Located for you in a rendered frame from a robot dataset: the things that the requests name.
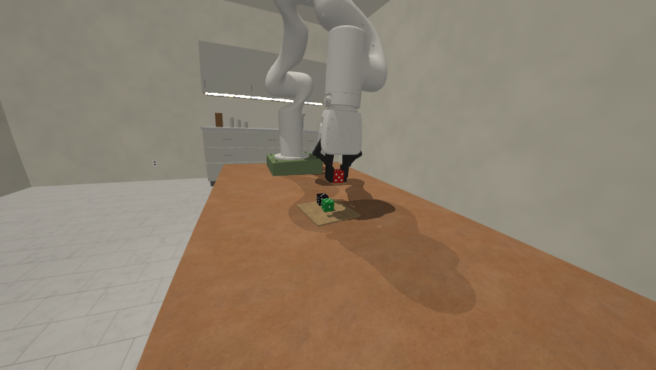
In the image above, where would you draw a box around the green die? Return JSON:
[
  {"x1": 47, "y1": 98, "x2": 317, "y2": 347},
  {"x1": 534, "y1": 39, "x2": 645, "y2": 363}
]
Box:
[{"x1": 322, "y1": 199, "x2": 334, "y2": 212}]

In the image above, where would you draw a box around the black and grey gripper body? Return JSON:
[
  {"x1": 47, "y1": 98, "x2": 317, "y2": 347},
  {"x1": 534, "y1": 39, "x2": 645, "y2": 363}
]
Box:
[{"x1": 318, "y1": 108, "x2": 362, "y2": 155}]

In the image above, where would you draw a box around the black die with white pips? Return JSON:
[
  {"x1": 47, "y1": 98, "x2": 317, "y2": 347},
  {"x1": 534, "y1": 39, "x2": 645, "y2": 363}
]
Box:
[{"x1": 316, "y1": 193, "x2": 329, "y2": 206}]

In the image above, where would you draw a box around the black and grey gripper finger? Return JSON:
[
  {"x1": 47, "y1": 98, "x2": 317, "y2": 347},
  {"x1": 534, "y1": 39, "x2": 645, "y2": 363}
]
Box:
[
  {"x1": 340, "y1": 151, "x2": 362, "y2": 182},
  {"x1": 312, "y1": 139, "x2": 334, "y2": 183}
]

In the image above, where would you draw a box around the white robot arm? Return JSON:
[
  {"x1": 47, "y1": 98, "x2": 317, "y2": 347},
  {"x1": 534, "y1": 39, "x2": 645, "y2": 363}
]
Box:
[{"x1": 265, "y1": 0, "x2": 387, "y2": 160}]

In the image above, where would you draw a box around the red die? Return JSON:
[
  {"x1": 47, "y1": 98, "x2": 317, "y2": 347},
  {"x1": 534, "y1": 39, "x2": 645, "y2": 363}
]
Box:
[{"x1": 333, "y1": 169, "x2": 345, "y2": 183}]

